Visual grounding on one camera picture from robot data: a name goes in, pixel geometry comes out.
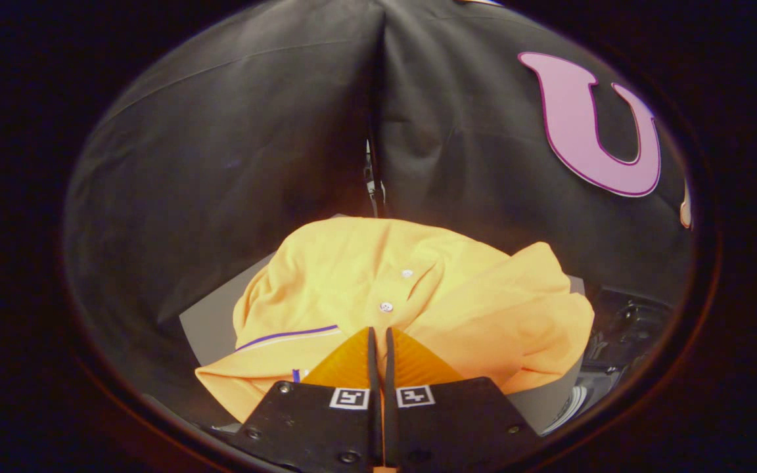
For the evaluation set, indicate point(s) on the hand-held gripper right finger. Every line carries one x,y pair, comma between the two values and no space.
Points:
451,420

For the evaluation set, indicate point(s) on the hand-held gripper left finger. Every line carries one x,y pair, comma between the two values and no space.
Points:
316,420

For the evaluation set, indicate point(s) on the orange polo shirt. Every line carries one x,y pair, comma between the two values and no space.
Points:
365,276

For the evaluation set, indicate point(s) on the grey washing machine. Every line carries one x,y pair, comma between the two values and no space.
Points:
621,328

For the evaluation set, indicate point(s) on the dark cabinet with cream door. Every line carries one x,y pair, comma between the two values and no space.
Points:
211,328

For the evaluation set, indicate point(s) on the metal light stand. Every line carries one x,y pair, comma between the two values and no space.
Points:
373,187

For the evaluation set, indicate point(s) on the black backdrop cloth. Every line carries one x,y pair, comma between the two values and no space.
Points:
221,164

